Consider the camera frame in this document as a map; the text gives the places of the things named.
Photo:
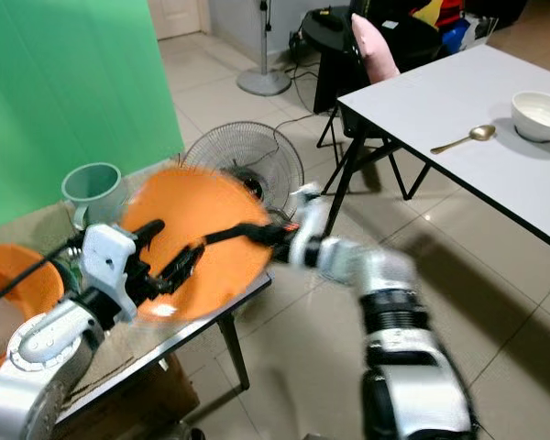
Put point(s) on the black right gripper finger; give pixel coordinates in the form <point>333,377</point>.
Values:
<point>231,234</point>

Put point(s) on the orange plate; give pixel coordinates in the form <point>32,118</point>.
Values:
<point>202,202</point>
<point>32,280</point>

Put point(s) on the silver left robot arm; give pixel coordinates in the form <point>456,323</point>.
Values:
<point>46,353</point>

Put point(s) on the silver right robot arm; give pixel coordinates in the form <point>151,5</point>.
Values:
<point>376,270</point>

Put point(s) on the teal green mug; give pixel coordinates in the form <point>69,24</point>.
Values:
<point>87,192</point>

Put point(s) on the round grey floor fan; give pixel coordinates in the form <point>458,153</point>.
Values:
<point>243,151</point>

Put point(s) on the brown cardboard box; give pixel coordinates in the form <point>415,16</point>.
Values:
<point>137,403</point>

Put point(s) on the grey standing fan pole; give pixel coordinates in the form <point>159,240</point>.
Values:
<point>264,81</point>

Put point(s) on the green backdrop screen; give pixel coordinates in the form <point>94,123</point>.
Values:
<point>73,92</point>

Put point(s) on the black chair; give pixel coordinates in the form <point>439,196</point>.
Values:
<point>330,46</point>

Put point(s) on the pink pillow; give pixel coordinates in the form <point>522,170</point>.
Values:
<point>374,50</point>

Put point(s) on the white folding table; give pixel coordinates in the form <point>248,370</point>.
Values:
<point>449,105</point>

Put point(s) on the gold spoon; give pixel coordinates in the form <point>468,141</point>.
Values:
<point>481,133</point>

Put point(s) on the blue soft toy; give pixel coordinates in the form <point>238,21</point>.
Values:
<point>456,38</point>

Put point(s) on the yellow soft toy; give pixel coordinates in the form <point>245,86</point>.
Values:
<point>427,11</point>

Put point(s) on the red soft toy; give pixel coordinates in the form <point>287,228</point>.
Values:
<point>451,11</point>

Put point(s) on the white bowl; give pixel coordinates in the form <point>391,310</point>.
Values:
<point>541,115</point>

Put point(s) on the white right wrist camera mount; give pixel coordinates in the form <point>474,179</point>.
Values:
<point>307,220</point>

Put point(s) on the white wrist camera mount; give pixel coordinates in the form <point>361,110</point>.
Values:
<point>307,220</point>
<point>108,261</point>

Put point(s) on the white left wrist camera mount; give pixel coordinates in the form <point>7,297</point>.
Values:
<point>108,261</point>

